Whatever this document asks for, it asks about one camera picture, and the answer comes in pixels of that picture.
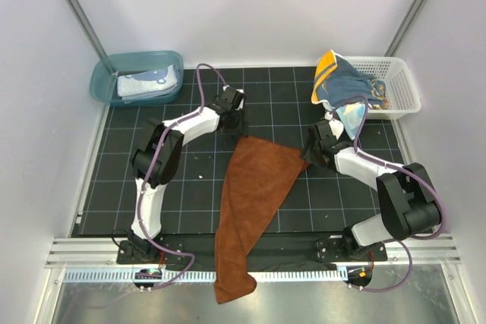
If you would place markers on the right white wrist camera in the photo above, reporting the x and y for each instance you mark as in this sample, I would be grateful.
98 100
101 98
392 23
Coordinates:
336 126

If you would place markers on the brown towel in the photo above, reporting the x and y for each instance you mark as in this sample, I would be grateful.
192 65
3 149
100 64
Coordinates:
258 178

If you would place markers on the blue bear towel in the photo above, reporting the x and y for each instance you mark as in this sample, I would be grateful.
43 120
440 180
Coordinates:
148 83

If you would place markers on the aluminium corner post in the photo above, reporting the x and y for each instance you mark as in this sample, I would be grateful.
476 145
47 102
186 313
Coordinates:
87 27
405 26

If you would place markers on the teal plastic tub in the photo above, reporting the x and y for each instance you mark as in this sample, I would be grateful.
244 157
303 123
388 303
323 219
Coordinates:
103 83

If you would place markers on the white plastic basket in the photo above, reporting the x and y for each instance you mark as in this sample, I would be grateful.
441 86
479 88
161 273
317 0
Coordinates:
400 87

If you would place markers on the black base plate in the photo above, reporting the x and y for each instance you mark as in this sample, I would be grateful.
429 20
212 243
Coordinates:
274 252

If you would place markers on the left aluminium corner post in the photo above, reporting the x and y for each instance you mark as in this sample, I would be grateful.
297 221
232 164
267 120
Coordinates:
87 27

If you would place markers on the right aluminium corner post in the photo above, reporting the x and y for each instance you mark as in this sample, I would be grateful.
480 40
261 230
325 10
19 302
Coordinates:
405 26

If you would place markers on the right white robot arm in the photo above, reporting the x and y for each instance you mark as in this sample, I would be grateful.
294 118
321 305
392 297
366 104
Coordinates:
408 203

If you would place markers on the colourful patterned towel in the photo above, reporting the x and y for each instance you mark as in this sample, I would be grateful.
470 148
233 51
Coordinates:
346 92

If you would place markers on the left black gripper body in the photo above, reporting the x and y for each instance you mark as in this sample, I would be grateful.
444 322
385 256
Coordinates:
226 130

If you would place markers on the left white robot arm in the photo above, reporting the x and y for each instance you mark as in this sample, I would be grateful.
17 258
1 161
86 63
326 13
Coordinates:
156 160

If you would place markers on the white slotted cable duct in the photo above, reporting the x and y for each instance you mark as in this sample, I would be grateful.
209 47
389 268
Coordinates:
139 276

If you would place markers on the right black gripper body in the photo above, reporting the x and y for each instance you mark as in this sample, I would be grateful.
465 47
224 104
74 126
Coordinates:
310 141

